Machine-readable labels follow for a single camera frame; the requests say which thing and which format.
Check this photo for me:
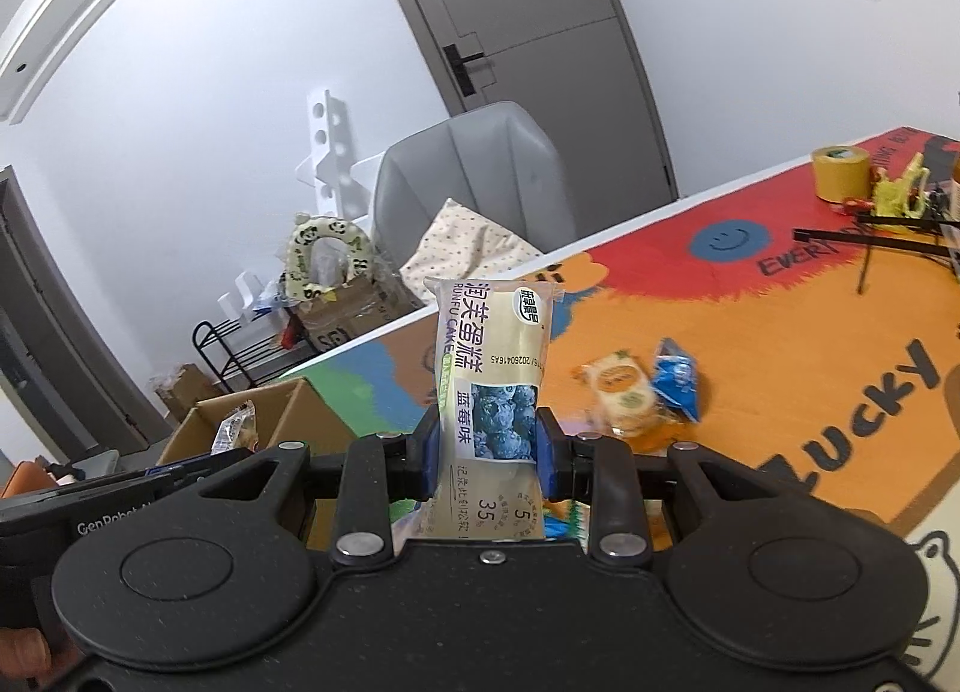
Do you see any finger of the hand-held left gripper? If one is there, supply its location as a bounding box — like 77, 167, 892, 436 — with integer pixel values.
154, 448, 260, 487

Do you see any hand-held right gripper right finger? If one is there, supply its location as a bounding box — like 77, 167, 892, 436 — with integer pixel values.
534, 407, 809, 564

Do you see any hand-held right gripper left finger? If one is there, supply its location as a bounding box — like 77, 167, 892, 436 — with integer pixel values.
161, 407, 451, 564

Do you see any clear pastry packet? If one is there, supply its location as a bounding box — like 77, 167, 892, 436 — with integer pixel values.
210, 399, 260, 454

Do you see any orange rice cracker packet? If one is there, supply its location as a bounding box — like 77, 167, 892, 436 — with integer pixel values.
574, 351, 668, 449

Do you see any brown cardboard box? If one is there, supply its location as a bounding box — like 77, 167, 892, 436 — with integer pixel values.
154, 377, 365, 550

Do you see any long blueberry cake packet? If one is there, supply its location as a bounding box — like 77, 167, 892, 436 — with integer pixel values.
424, 275, 565, 543

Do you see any blue snack packet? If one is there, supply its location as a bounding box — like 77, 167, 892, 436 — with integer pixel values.
651, 338, 704, 423

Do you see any person's left hand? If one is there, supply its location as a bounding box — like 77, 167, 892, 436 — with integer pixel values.
0, 624, 85, 692

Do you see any orange chair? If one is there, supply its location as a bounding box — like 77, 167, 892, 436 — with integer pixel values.
0, 459, 76, 499

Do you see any small brown carton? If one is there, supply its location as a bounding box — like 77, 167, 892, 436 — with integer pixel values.
146, 362, 226, 430

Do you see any cardboard box with clutter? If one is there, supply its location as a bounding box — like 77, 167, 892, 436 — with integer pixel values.
289, 272, 421, 355

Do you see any grey side door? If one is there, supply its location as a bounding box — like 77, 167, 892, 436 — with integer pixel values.
0, 163, 175, 468

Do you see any dotted cream pillow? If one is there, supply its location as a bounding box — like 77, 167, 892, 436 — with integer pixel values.
401, 197, 545, 303

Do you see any colourful cartoon table mat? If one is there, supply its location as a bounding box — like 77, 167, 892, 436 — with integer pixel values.
281, 125, 960, 692

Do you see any grey chair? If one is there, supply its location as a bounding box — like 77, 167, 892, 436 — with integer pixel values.
373, 101, 578, 265

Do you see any white perforated rack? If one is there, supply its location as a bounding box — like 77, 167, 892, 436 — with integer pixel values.
295, 88, 391, 220

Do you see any yellow tape roll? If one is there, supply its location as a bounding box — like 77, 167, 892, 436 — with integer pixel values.
812, 144, 871, 204

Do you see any yellow toy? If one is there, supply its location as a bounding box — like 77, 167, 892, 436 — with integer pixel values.
870, 152, 935, 217

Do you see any white ceiling light strip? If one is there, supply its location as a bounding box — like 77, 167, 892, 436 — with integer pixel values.
0, 0, 220, 127

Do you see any black wire shoe rack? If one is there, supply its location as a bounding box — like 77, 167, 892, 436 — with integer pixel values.
191, 317, 323, 397

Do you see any white wall bracket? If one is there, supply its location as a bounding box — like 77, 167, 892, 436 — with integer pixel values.
217, 272, 263, 322

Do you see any panda print ring cushion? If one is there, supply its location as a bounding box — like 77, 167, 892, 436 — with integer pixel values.
279, 212, 372, 303

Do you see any black door handle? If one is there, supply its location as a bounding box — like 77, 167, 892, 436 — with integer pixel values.
442, 43, 496, 97

